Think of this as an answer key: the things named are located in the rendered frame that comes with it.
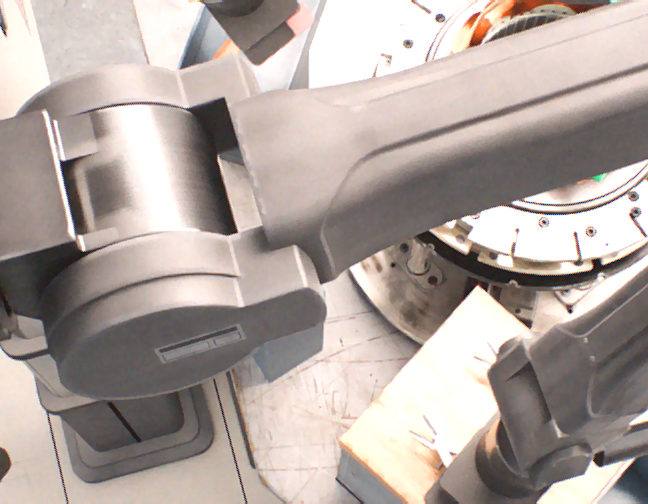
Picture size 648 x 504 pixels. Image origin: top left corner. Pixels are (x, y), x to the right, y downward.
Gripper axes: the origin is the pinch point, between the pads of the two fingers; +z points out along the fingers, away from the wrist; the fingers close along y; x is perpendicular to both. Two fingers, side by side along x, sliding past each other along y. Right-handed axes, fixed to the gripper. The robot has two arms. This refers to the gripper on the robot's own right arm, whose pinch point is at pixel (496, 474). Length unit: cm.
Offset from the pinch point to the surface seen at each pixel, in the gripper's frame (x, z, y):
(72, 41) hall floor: 104, 116, 33
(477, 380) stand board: 6.2, 8.6, 7.0
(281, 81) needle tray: 39.4, 12.9, 18.6
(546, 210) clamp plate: 11.1, 5.1, 22.3
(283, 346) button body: 23.5, 23.5, 0.5
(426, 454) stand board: 5.4, 8.7, -1.0
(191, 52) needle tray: 47, 11, 15
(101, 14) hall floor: 104, 116, 40
